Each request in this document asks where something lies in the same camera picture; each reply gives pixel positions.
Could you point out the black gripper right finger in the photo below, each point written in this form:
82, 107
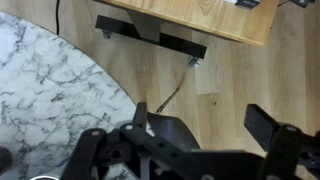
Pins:
283, 146

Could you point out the silver metal cup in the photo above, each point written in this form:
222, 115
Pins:
45, 177

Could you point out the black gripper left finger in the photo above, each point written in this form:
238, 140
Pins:
156, 146

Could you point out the wooden desk with black base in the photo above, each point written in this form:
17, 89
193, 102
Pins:
206, 20

